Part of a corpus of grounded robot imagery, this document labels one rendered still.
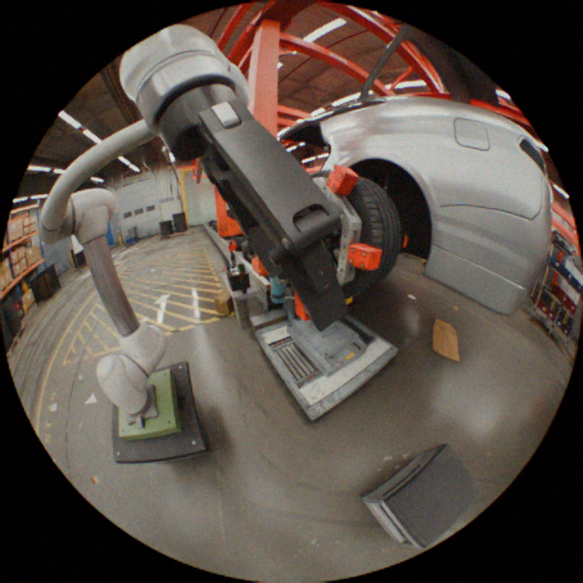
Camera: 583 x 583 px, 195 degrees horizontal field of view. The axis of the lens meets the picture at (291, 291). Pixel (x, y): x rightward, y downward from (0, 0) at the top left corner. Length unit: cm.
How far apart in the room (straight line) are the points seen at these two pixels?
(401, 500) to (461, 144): 133
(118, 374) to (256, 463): 73
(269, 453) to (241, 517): 40
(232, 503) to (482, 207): 165
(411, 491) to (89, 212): 134
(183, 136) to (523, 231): 96
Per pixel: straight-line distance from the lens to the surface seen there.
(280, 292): 93
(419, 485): 81
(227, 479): 106
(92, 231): 69
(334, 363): 107
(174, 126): 16
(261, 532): 107
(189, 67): 18
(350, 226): 59
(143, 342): 78
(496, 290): 91
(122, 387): 76
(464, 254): 89
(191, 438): 82
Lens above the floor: 101
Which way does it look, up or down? 29 degrees down
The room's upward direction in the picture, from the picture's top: straight up
